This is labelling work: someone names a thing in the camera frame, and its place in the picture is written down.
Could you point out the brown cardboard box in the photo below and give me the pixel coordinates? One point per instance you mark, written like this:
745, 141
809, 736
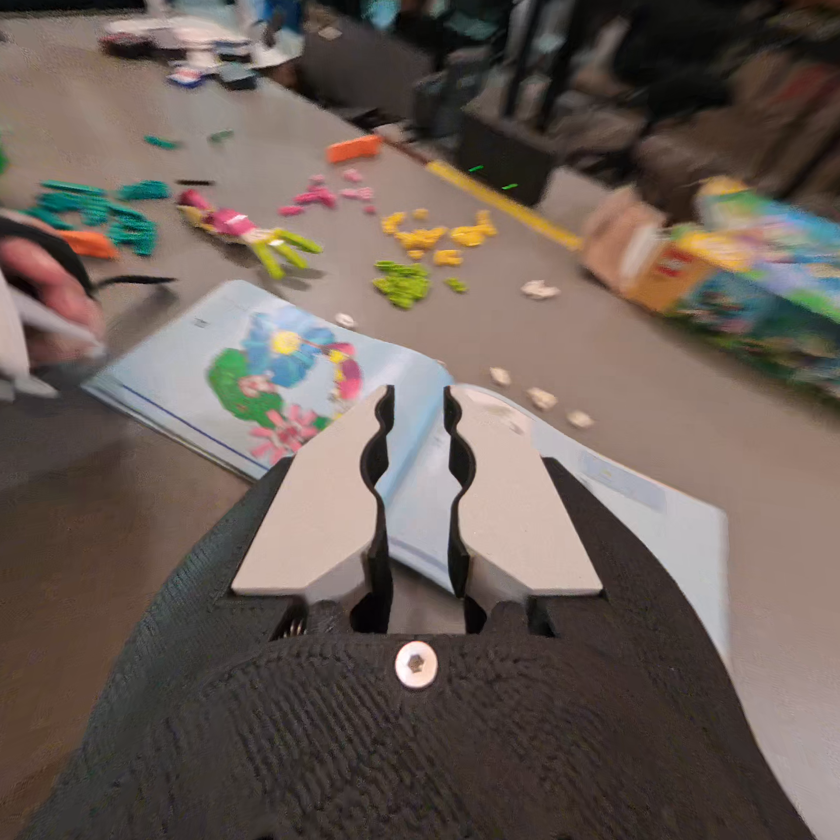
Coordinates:
617, 236

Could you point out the colourful lego set box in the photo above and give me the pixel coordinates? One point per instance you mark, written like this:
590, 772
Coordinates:
754, 295

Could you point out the pile of lime lego pieces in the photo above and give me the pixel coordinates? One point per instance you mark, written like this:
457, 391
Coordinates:
403, 285

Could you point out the teal lego piece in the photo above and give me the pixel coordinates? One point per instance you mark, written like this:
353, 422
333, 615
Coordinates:
161, 142

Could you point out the pink and lime lego model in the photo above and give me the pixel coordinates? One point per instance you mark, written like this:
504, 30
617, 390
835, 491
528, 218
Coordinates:
229, 223

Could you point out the black equipment case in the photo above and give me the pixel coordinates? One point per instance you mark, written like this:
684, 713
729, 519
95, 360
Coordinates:
505, 157

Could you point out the light blue lego instruction booklet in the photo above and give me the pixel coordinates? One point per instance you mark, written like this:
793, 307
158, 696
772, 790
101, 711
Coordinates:
170, 367

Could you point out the dark green lego piece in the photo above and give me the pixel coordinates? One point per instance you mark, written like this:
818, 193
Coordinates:
221, 136

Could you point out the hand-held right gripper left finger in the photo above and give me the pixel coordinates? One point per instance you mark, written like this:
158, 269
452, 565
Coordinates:
315, 499

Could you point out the blue white small box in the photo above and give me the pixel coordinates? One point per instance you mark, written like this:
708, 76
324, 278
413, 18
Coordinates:
188, 77

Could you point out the dark small box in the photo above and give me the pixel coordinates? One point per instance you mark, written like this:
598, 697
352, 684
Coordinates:
237, 77

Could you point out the pile of teal lego pieces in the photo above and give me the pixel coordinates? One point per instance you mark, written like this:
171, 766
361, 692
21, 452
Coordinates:
131, 229

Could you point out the pile of pink lego pieces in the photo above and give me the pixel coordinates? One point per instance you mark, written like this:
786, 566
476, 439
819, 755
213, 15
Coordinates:
315, 197

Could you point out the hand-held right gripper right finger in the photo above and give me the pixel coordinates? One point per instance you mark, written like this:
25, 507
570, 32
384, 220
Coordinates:
518, 512

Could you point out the orange brick separator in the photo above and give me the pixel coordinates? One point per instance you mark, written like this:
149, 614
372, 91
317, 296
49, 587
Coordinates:
88, 244
354, 149

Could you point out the person's left hand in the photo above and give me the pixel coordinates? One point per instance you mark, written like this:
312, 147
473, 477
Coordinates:
46, 275

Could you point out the stack of white papers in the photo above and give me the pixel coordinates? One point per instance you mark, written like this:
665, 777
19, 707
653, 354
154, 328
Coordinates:
177, 33

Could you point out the yellow tape strip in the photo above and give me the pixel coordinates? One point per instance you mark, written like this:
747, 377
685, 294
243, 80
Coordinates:
505, 203

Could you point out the pile of yellow lego pieces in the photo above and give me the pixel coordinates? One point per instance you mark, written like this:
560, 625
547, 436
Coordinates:
420, 237

